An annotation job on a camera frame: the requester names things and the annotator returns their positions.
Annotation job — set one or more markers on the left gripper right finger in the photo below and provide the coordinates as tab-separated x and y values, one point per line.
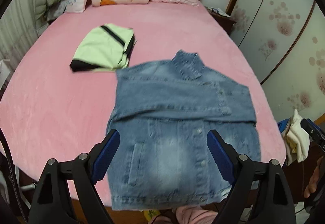
273	203

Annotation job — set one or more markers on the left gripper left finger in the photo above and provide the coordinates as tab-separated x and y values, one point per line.
52	202

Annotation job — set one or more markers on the blue denim jacket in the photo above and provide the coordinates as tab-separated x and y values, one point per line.
163	113

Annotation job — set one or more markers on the person's hand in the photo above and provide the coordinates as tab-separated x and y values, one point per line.
312	186

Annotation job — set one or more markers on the white cloth pile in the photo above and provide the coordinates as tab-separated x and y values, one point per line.
296	140

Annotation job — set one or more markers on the dark wooden nightstand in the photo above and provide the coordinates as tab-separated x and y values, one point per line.
222	18

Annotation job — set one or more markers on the green black folded shirt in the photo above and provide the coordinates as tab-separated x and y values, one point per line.
104	48

